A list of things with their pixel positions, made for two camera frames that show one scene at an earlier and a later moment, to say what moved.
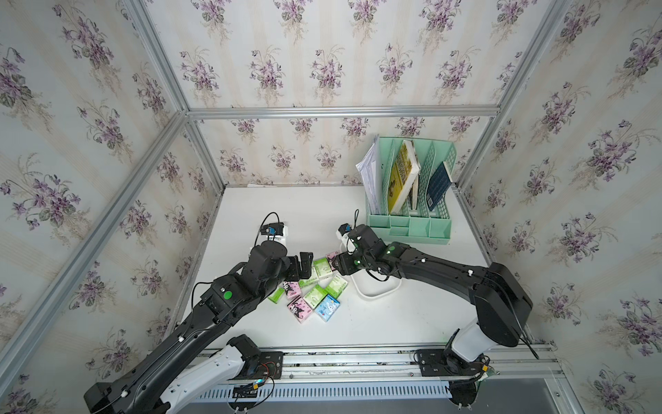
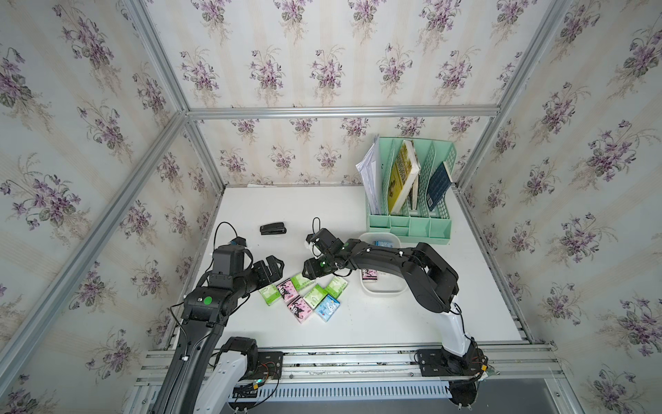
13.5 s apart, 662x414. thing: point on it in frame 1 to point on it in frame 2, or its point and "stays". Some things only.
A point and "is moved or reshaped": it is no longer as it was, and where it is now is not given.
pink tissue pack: (300, 309) stays
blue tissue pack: (327, 308) stays
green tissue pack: (335, 286) stays
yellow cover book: (406, 169) stays
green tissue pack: (315, 296) stays
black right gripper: (342, 265) to (309, 270)
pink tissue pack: (330, 258) is moved or reshaped
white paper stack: (370, 166) stays
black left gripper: (295, 273) to (264, 279)
